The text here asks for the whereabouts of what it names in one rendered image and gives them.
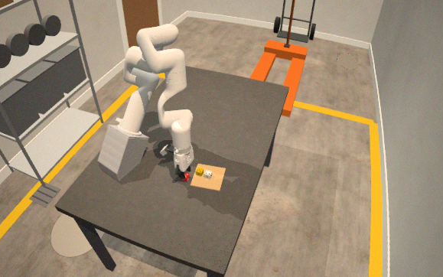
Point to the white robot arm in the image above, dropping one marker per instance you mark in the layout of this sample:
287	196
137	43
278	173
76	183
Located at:
154	61

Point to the yellow die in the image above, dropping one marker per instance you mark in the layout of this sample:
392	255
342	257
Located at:
199	171

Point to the red die with white pips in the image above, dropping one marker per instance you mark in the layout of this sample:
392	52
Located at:
186	177

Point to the peach flat mat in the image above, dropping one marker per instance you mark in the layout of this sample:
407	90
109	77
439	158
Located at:
214	183

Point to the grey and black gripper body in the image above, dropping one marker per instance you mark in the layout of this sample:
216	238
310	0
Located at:
183	160

